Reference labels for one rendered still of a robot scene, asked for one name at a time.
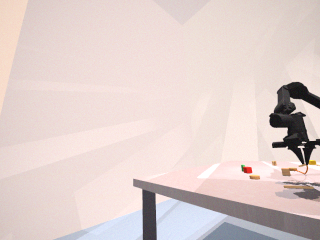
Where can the yellow round disc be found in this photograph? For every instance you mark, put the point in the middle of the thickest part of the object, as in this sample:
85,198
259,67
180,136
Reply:
254,177

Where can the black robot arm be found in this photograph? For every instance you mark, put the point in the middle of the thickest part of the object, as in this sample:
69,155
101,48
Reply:
282,117

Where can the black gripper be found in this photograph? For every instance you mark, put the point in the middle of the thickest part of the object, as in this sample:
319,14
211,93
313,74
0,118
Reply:
309,145

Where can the small yellow block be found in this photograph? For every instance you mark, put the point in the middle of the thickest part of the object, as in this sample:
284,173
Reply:
312,162

